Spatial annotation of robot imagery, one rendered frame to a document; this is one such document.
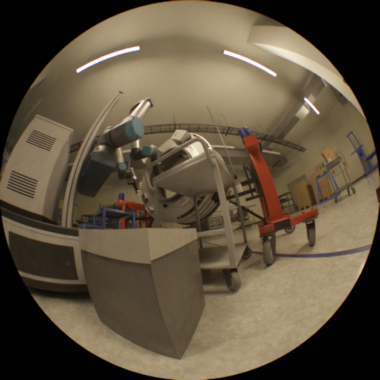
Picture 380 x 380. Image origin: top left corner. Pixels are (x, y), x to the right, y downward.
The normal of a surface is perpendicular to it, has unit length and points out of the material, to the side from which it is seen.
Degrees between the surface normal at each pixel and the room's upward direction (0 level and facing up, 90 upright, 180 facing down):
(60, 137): 90
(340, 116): 90
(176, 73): 180
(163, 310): 90
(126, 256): 90
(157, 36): 180
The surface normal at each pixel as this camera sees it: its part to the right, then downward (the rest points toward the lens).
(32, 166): 0.82, -0.29
